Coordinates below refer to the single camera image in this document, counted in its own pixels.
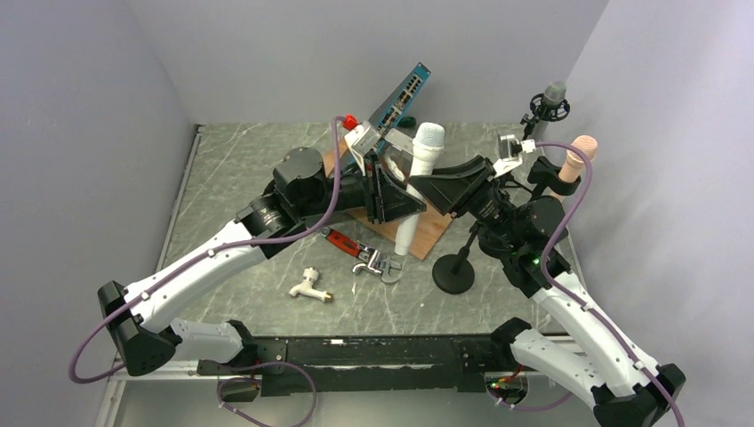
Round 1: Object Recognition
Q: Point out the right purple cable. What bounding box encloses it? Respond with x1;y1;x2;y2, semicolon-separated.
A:
533;141;687;427

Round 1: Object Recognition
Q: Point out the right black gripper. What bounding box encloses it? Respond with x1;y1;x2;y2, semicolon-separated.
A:
409;154;525;248

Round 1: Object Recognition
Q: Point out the grey microphone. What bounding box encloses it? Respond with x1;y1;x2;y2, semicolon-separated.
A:
532;80;567;140

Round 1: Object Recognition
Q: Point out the blue network switch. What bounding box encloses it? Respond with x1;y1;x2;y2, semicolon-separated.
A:
339;62;431;165

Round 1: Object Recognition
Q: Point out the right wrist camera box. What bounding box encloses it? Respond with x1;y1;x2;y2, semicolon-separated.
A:
493;134;536;178

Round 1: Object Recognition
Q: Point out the green small object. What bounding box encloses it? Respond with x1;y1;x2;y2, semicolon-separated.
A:
397;117;417;129

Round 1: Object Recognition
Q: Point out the wooden board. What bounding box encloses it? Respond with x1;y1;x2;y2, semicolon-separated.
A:
331;142;453;261

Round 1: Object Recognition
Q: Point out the black tripod mic stand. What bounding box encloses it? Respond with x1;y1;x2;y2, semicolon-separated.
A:
520;88;579;200

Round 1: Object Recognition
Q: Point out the black round-base mic stand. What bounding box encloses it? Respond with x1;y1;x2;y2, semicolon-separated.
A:
432;222;481;295

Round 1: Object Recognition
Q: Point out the purple loose cable loop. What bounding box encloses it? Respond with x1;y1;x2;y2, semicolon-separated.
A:
216;360;319;427

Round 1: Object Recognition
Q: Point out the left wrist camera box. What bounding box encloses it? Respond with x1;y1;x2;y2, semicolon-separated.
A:
342;114;388;157

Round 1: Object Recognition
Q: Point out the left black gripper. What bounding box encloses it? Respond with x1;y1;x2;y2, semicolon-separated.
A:
297;151;426;224

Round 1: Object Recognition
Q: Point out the grey metal bracket fixture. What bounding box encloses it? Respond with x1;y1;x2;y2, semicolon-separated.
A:
380;129;413;187

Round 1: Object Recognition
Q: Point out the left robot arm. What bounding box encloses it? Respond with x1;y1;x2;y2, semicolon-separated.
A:
98;148;426;376

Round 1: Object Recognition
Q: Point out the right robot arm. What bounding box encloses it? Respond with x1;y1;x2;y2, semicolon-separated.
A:
410;157;686;426

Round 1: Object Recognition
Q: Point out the pink microphone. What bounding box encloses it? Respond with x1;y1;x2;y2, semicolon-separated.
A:
558;135;598;183

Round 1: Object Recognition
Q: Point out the white plastic faucet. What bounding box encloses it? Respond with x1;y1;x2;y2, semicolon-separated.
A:
288;267;333;303

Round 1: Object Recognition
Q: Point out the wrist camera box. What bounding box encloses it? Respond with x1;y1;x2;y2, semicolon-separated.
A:
342;114;388;157
493;134;536;178

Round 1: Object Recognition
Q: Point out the white microphone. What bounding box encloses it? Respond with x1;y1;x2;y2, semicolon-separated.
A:
393;122;446;257

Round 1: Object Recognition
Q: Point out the black front rail frame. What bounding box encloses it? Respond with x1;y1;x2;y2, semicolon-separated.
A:
197;334;517;397

